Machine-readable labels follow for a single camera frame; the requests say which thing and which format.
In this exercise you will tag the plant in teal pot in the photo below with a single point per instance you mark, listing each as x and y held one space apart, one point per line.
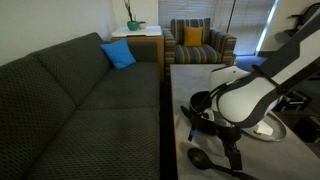
132 25

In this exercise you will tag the wooden side table white top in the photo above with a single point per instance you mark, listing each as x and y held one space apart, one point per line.
140 38

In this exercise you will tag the black bent floor pole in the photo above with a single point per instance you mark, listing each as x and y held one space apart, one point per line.
230 16

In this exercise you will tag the blue square cushion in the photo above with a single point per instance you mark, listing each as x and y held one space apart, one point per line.
118 53

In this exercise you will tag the small white pot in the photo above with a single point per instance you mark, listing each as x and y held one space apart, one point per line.
142 25

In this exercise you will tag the striped fabric armchair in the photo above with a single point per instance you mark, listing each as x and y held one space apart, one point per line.
196 53

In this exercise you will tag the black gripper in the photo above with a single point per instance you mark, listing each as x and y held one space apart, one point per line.
230 133

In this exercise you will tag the black office chair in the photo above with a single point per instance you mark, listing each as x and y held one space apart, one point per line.
308 16

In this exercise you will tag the grey top coffee table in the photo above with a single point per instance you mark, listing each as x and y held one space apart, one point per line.
190 76

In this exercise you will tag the dark grey fabric sofa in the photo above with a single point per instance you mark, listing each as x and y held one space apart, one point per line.
83 110

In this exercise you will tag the black cooking pot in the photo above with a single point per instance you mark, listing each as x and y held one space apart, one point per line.
203 126

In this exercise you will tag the black plastic spoon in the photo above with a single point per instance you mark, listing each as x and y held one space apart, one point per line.
198 159

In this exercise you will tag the yellow square cushion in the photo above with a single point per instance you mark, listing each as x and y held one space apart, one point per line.
193 36

